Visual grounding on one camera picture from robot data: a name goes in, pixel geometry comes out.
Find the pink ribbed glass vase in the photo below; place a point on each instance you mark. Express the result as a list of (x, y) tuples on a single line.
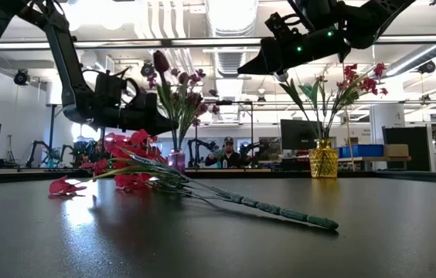
[(176, 160)]

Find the person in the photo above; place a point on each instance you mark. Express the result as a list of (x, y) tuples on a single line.
[(229, 156)]

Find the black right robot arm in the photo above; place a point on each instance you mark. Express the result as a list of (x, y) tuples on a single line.
[(380, 15)]

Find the black tall cabinet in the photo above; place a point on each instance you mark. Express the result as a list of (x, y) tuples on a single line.
[(419, 146)]

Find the dark pink artificial tulip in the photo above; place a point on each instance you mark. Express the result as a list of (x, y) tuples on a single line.
[(161, 62)]

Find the purple artificial flower bunch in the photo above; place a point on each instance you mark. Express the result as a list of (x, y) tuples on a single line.
[(152, 80), (202, 108)]

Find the black ceiling spotlight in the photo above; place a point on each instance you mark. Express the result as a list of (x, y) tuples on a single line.
[(426, 67), (147, 69), (21, 77)]

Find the red artificial flower bunch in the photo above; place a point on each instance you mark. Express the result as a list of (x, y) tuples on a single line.
[(137, 146), (368, 84)]

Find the yellow dimpled glass vase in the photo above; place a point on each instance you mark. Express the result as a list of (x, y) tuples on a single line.
[(323, 160)]

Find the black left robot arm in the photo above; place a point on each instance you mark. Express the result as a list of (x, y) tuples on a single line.
[(63, 58)]

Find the grey horizontal frame bar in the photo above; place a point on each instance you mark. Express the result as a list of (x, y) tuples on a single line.
[(125, 43)]

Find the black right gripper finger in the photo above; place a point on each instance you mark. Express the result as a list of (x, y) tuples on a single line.
[(258, 63)]

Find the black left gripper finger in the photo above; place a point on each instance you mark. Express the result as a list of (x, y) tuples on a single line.
[(160, 125)]

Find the blue plastic bin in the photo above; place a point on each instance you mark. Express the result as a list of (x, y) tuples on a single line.
[(339, 151), (370, 150)]

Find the grey wheeled workbench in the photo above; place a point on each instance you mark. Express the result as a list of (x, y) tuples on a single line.
[(372, 159)]

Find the brown cardboard box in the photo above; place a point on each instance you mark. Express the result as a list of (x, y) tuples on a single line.
[(396, 150)]

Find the white artificial tulip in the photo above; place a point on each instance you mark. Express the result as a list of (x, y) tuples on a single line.
[(281, 76)]

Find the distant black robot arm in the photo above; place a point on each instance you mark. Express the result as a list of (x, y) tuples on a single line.
[(202, 143), (254, 146)]

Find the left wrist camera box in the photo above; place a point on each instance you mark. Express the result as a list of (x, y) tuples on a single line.
[(107, 90)]

